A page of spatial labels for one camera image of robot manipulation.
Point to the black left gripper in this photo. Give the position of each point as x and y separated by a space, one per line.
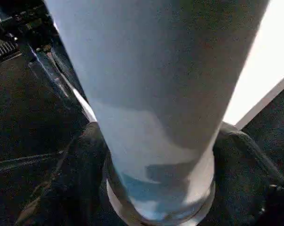
26 26

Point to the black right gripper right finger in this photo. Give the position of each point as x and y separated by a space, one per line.
250 188

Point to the white plastic table top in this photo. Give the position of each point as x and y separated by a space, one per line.
262 70

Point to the black mat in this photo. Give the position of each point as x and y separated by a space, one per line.
26 117

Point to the white plastic table leg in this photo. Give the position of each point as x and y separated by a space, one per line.
156 70

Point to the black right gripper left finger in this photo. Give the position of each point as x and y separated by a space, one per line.
69 183

